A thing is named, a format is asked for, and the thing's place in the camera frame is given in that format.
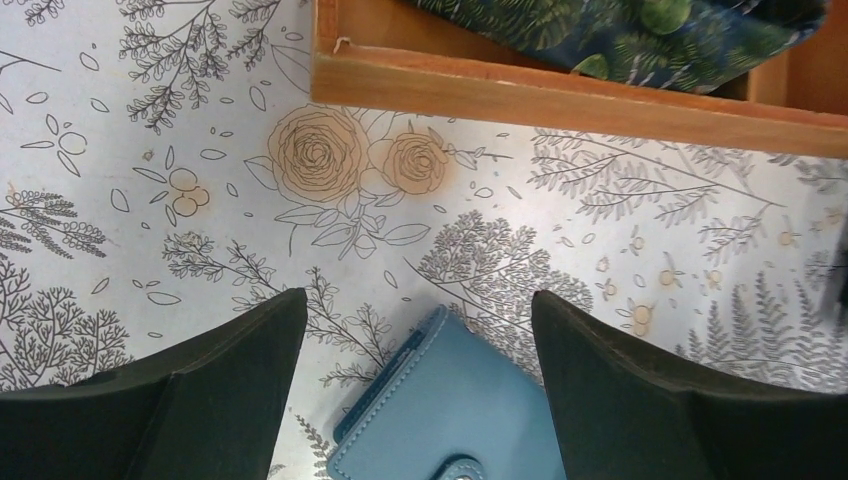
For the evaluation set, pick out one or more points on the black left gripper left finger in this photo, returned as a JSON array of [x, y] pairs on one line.
[[209, 407]]

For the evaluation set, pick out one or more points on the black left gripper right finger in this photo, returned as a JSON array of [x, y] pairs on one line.
[[626, 409]]

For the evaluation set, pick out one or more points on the rolled green tie front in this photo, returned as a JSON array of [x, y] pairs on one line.
[[687, 46]]

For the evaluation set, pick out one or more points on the blue leather card holder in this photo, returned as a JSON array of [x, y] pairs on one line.
[[448, 405]]

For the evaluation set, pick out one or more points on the wooden compartment tray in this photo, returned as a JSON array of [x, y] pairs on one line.
[[389, 55]]

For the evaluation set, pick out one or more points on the floral table mat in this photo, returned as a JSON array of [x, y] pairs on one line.
[[118, 241]]

